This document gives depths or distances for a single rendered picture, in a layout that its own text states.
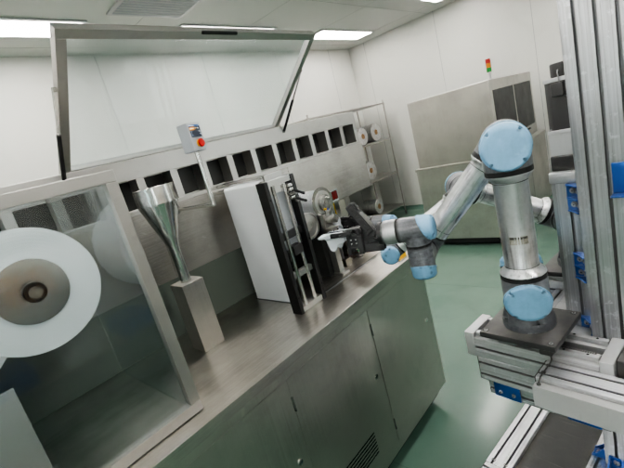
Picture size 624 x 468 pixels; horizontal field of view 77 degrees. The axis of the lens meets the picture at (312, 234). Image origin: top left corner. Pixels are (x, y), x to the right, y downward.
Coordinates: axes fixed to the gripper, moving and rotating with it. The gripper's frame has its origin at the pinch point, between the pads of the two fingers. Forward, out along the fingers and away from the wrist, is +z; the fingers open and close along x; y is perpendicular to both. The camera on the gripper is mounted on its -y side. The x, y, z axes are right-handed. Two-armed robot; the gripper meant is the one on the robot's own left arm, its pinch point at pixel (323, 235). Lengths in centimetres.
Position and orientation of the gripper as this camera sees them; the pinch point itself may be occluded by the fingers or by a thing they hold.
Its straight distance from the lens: 129.1
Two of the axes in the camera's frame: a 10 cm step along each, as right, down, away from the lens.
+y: 2.0, 9.7, 1.0
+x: 4.2, -1.8, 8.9
